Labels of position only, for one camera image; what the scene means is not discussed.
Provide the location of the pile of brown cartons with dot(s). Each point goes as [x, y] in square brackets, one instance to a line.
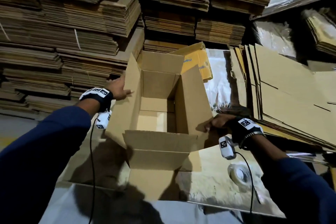
[294, 95]

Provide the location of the person's right forearm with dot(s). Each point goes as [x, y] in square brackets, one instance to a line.
[299, 184]

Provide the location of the brown cardboard box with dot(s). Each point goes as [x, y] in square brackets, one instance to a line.
[157, 147]

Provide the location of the person's right hand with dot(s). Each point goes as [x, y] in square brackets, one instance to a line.
[220, 122]

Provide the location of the clear plastic sheet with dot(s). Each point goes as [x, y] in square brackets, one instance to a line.
[273, 37]

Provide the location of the clear tape roll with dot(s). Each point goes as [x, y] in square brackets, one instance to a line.
[240, 175]

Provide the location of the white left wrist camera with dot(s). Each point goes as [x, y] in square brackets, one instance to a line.
[103, 120]

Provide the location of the stacks of flat cardboard bundles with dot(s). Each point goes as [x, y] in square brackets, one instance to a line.
[52, 42]

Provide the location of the yellow carton with blue print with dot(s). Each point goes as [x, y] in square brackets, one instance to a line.
[197, 61]

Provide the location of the black wrist band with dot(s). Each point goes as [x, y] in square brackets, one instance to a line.
[246, 131]
[97, 99]

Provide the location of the person's left hand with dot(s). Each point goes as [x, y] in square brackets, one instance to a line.
[116, 89]

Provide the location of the person's left forearm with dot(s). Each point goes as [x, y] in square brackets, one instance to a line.
[36, 163]

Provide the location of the black left wrist band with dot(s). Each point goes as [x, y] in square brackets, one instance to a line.
[97, 99]

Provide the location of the plywood work board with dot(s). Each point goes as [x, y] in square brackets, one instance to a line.
[220, 184]

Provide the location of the white plastic sack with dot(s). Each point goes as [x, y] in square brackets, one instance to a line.
[218, 82]

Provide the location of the black right wrist band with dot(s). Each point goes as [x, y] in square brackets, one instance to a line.
[246, 131]

